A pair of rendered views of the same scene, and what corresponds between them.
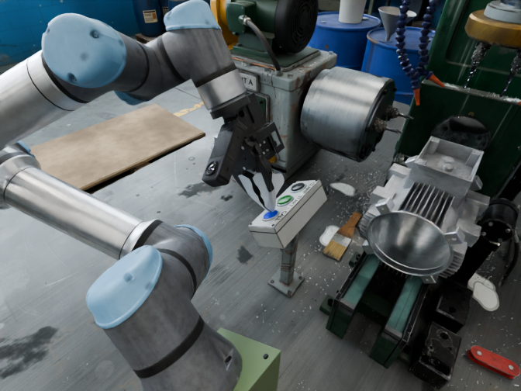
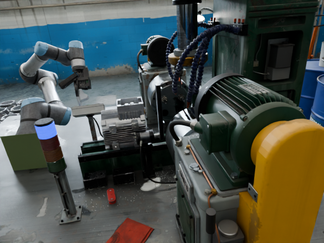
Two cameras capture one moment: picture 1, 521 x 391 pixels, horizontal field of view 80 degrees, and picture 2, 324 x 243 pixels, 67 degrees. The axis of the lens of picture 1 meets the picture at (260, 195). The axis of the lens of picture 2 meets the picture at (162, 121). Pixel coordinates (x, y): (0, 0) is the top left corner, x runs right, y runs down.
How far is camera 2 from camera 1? 1.24 m
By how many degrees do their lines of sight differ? 40
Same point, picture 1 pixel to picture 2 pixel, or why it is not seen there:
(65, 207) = (46, 90)
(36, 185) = (46, 84)
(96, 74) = (37, 52)
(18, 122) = (33, 62)
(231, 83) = (74, 61)
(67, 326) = not seen: hidden behind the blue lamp
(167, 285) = (35, 105)
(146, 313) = (26, 107)
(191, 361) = (26, 123)
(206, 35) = (72, 48)
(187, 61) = (69, 55)
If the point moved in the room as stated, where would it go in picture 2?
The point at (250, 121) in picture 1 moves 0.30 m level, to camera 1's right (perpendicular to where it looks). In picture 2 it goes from (83, 75) to (115, 83)
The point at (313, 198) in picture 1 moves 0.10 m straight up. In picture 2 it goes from (96, 108) to (92, 90)
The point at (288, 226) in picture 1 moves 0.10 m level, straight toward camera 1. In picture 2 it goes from (77, 110) to (59, 115)
